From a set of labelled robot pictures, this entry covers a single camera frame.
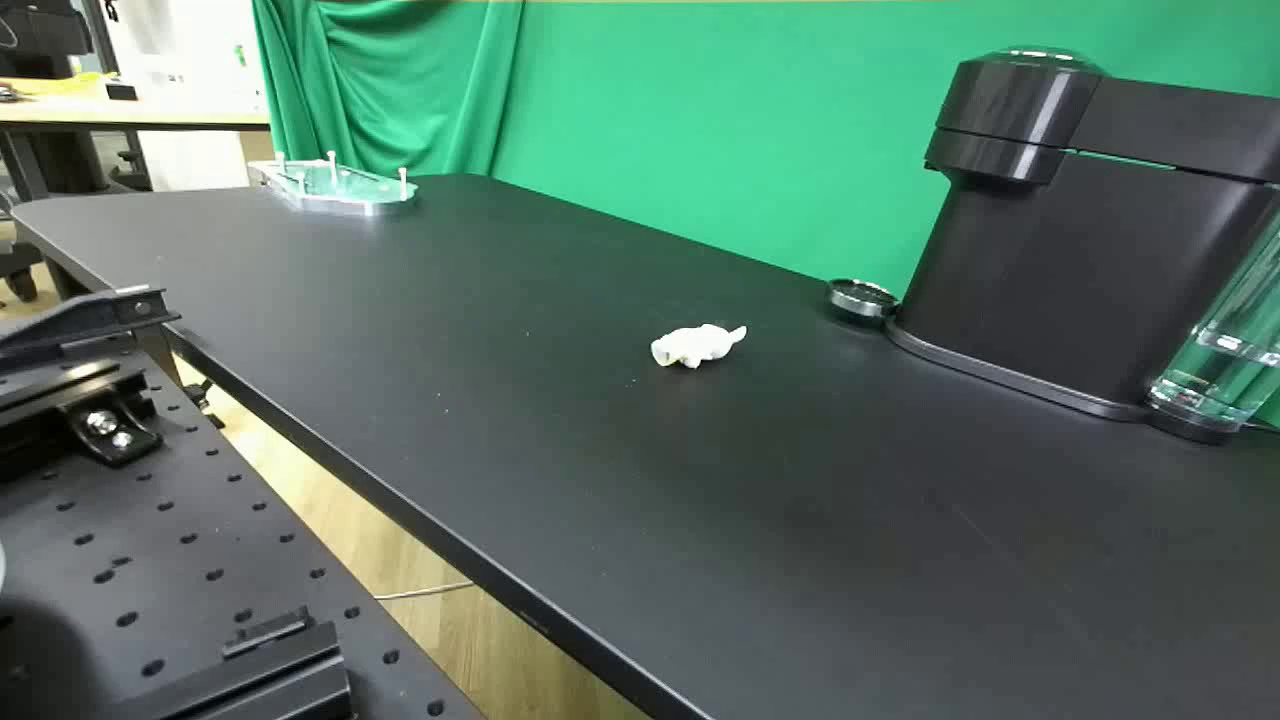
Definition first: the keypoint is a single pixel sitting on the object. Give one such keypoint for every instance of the black perforated breadboard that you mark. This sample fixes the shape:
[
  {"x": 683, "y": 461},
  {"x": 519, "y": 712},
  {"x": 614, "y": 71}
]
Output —
[{"x": 160, "y": 574}]

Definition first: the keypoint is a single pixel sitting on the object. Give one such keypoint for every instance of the white cabinet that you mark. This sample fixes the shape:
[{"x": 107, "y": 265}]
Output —
[{"x": 184, "y": 46}]

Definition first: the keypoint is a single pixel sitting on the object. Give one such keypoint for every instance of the clear water tank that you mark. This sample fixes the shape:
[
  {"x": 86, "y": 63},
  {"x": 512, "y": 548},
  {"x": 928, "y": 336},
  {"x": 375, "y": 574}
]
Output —
[{"x": 1235, "y": 353}]

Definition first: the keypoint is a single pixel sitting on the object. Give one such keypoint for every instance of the wooden desk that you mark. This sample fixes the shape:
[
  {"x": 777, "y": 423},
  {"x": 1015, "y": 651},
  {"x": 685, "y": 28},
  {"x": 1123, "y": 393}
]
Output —
[{"x": 82, "y": 115}]

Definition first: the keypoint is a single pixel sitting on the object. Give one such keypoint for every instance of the black coffee machine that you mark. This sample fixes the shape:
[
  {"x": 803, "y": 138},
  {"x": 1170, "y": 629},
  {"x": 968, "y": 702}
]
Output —
[{"x": 1065, "y": 254}]

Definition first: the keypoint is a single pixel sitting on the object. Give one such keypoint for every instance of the black metal rail bracket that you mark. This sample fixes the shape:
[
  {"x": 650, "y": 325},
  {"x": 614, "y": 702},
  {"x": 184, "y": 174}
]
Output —
[{"x": 74, "y": 325}]

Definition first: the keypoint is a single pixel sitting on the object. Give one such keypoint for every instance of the green fabric backdrop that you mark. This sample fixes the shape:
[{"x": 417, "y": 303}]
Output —
[{"x": 747, "y": 120}]

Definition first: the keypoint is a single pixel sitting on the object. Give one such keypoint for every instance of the white paper piece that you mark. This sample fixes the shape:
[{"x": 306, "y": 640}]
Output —
[{"x": 689, "y": 345}]

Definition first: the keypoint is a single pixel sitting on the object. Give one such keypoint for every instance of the small round black cap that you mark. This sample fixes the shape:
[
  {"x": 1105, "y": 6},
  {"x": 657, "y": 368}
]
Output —
[{"x": 861, "y": 299}]

